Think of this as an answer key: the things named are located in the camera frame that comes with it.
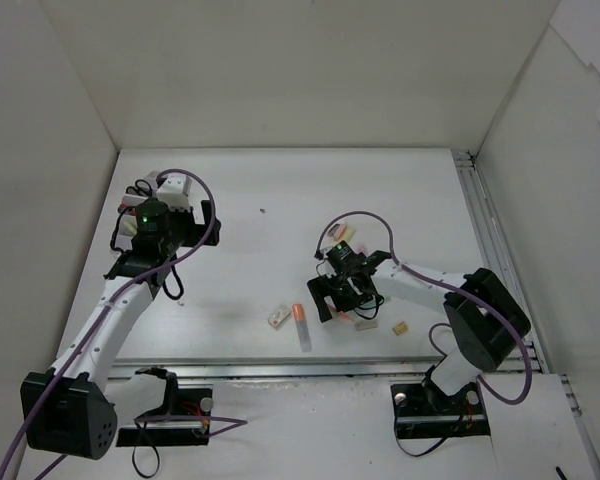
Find twin orange yellow highlighter pack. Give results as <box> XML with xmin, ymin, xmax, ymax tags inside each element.
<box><xmin>329</xmin><ymin>307</ymin><xmax>354</xmax><ymax>323</ymax></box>

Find black handled scissors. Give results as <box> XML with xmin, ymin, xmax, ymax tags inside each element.
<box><xmin>125</xmin><ymin>179</ymin><xmax>153</xmax><ymax>198</ymax></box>

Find yellow highlighter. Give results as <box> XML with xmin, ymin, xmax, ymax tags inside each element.
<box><xmin>342</xmin><ymin>226</ymin><xmax>356</xmax><ymax>241</ymax></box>

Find orange cap highlighter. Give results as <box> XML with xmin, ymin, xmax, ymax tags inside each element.
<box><xmin>292</xmin><ymin>303</ymin><xmax>312</xmax><ymax>353</ymax></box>

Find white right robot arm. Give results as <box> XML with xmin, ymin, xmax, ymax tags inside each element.
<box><xmin>307</xmin><ymin>241</ymin><xmax>533</xmax><ymax>412</ymax></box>

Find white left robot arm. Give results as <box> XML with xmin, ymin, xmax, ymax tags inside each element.
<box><xmin>20</xmin><ymin>198</ymin><xmax>221</xmax><ymax>460</ymax></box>

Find white compartment organizer box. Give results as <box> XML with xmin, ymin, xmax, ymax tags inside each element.
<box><xmin>119</xmin><ymin>170</ymin><xmax>194</xmax><ymax>236</ymax></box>

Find white eraser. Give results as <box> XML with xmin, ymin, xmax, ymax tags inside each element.
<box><xmin>354</xmin><ymin>320</ymin><xmax>378</xmax><ymax>331</ymax></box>

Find pink mini stapler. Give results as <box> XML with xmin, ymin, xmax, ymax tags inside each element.
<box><xmin>327</xmin><ymin>223</ymin><xmax>347</xmax><ymax>240</ymax></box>

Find small tan staples box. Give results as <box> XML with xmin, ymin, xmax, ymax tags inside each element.
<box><xmin>392</xmin><ymin>322</ymin><xmax>408</xmax><ymax>336</ymax></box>

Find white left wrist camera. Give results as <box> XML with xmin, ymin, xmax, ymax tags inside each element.
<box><xmin>156</xmin><ymin>173</ymin><xmax>191</xmax><ymax>212</ymax></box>

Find aluminium rail frame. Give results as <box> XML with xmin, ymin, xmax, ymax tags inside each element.
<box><xmin>54</xmin><ymin>149</ymin><xmax>581</xmax><ymax>431</ymax></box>

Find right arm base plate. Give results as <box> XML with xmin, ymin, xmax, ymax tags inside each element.
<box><xmin>390</xmin><ymin>382</ymin><xmax>491</xmax><ymax>440</ymax></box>

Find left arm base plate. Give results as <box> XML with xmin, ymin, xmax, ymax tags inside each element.
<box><xmin>115</xmin><ymin>386</ymin><xmax>213</xmax><ymax>448</ymax></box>

